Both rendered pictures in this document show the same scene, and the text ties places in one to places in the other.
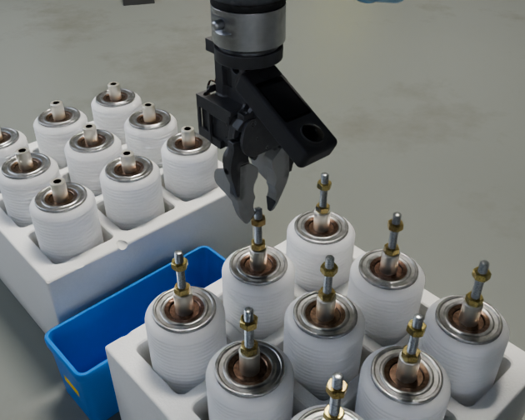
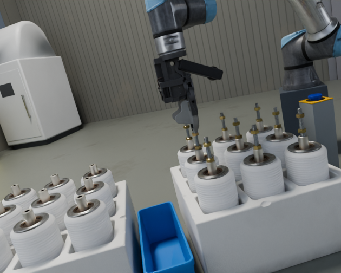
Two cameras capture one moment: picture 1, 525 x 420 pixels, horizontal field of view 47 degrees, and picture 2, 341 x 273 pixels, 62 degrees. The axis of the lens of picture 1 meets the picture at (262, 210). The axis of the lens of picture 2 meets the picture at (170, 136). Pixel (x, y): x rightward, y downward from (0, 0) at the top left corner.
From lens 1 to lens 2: 73 cm
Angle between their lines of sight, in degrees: 53
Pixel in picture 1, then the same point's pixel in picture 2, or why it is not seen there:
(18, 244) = (73, 257)
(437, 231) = not seen: hidden behind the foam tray
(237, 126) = (189, 79)
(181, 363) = (234, 190)
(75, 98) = not seen: outside the picture
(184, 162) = (105, 176)
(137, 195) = (108, 193)
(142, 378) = (227, 212)
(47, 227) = (95, 221)
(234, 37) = (178, 42)
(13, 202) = (42, 245)
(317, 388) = not seen: hidden behind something
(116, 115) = (30, 198)
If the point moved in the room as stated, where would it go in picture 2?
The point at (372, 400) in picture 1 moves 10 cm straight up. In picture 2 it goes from (286, 144) to (281, 108)
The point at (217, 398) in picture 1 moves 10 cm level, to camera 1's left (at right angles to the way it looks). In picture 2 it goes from (270, 168) to (256, 188)
